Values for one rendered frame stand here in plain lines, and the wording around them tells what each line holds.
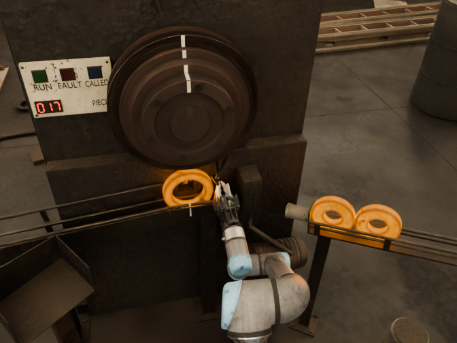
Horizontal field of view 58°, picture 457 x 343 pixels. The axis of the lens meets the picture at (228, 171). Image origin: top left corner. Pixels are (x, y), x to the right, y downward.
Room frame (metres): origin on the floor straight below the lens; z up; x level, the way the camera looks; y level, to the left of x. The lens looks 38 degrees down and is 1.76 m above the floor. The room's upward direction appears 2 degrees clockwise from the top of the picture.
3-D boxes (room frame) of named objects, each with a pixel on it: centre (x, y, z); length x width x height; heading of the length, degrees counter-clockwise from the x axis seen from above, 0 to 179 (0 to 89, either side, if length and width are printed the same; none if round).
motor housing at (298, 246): (1.10, -0.21, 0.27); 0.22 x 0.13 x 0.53; 104
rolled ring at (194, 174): (1.16, 0.15, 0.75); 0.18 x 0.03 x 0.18; 105
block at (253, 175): (1.22, -0.08, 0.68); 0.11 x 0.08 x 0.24; 14
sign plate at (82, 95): (1.17, 0.50, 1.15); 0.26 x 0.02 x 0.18; 104
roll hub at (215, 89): (1.06, 0.12, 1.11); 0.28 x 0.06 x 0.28; 104
